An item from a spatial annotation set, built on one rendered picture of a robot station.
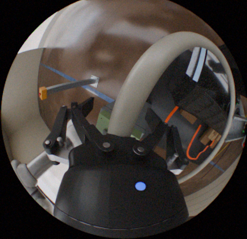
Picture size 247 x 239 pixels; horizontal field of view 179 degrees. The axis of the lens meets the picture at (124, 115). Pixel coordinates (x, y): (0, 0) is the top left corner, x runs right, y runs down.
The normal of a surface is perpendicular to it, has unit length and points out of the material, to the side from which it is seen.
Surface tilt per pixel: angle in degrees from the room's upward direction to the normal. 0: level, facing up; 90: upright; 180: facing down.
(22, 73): 90
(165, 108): 0
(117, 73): 0
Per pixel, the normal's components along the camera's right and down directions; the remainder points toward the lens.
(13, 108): 0.85, 0.51
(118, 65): -0.35, 0.38
